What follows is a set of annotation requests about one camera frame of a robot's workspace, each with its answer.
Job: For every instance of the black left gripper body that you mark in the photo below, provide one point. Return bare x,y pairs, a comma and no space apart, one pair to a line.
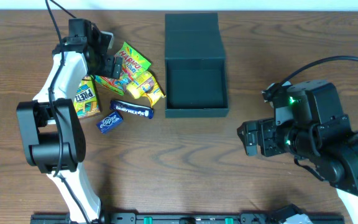
107,64

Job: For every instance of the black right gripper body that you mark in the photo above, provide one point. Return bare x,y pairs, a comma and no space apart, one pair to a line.
266,137

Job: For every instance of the green Haribo gummy bag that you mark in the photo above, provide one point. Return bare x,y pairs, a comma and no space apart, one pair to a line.
133,65

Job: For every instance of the green Pretz snack box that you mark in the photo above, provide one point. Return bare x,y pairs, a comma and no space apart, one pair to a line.
86,100

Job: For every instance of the yellow sour candy canister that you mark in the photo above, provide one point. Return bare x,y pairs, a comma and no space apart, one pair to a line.
144,83

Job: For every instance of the small yellow snack packet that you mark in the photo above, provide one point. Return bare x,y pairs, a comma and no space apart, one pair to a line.
155,94

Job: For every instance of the black gift box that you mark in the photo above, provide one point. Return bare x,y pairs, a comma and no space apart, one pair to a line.
195,67

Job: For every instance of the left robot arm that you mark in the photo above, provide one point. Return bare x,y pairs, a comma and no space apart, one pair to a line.
51,132

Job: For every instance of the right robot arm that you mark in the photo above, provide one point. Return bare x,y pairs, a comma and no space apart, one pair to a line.
309,123

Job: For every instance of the blue Eclipse mints tin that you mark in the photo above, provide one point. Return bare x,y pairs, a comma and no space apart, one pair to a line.
109,122

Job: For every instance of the blue Dairy Milk bar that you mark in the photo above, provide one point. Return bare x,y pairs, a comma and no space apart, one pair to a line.
131,108

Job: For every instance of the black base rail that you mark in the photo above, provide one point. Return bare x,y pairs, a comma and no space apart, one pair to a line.
288,214

